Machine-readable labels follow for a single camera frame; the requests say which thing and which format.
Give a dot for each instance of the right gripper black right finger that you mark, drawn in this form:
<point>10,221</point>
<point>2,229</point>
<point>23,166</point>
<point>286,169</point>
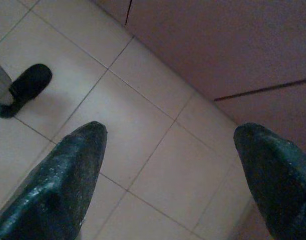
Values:
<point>280,187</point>

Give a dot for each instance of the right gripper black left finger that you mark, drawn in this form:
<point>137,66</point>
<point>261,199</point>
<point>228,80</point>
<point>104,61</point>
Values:
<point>50,195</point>

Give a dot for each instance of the black robot foot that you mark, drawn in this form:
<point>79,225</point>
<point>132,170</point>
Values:
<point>32,80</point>

